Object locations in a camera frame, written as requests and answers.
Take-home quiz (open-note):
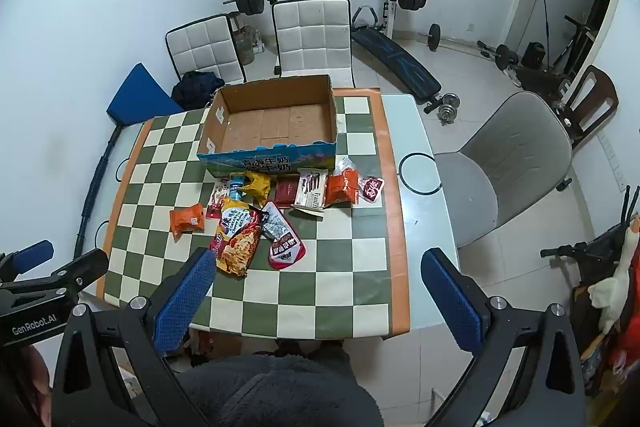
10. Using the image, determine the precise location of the black scooter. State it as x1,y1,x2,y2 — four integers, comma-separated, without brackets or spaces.
540,184,640,293

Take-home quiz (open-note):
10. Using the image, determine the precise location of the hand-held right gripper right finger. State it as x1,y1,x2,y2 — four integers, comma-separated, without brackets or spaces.
421,248,587,427

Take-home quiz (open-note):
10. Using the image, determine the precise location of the person's grey fleece clothing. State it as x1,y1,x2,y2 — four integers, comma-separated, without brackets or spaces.
177,342,386,427

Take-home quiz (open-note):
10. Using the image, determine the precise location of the black speaker box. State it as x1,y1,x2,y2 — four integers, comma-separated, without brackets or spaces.
520,41,547,70

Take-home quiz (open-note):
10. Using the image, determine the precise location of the grey office chair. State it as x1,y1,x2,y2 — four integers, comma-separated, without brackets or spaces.
434,91,573,249

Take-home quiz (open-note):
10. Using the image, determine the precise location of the red cloth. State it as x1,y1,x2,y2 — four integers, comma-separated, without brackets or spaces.
605,317,640,388

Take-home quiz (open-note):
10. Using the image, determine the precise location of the large yellow red chips bag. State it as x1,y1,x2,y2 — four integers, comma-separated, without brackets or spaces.
209,199,263,278

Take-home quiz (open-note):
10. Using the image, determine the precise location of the white padded chair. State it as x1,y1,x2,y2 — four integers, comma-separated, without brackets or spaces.
165,13,247,86
271,0,357,88

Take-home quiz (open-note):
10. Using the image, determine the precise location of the dark red snack packet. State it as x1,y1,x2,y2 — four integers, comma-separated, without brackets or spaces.
274,177,302,208

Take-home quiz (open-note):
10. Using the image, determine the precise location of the black weight bench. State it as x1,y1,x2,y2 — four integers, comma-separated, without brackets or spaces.
350,6,442,100

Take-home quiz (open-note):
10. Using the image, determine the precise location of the short barbell with black plates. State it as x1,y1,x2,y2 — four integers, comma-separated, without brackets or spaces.
419,24,521,72

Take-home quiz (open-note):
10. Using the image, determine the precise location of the cardboard box blue print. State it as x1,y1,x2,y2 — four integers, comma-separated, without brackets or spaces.
196,74,338,178

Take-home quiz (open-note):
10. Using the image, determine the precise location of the orange snack packet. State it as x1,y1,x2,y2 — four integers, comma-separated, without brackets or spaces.
325,157,361,208
169,203,207,239

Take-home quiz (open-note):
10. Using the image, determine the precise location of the dark clothes bundle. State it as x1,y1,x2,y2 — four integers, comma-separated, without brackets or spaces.
171,71,226,110

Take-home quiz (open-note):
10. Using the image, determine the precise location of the red white snack pouch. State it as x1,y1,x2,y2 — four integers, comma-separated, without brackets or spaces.
359,174,385,205

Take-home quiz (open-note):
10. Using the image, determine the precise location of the clear water jug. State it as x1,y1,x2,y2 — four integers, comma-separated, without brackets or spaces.
231,21,258,68

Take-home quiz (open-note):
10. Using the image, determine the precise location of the black ring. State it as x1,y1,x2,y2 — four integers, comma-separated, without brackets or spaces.
398,152,443,195

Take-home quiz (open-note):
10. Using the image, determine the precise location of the yellow snack packet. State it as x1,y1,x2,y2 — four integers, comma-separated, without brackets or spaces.
243,172,272,202

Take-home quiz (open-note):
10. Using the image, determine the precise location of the white brown snack packet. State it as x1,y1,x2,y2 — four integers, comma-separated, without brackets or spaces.
291,168,330,214

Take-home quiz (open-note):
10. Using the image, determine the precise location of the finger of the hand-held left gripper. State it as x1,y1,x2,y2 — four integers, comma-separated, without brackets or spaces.
0,248,110,309
0,240,55,280

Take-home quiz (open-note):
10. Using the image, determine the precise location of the brown wooden chair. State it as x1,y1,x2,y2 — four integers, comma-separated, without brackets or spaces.
552,65,620,150

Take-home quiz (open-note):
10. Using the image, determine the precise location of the white red snack packet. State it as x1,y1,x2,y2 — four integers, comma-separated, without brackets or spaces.
206,179,232,220

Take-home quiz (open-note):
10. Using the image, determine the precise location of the blue cushion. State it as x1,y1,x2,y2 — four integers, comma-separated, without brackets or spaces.
106,63,185,125

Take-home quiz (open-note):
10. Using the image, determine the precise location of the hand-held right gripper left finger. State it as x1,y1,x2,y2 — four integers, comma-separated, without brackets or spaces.
50,248,218,427

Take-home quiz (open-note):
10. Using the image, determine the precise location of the red pouch with black label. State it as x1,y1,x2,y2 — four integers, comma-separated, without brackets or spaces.
260,202,307,270

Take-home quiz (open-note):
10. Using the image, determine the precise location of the chrome dumbbell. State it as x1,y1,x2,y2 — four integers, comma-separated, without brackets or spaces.
424,93,460,124

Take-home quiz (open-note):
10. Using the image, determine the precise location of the white plush goose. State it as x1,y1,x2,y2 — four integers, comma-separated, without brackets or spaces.
587,214,640,335

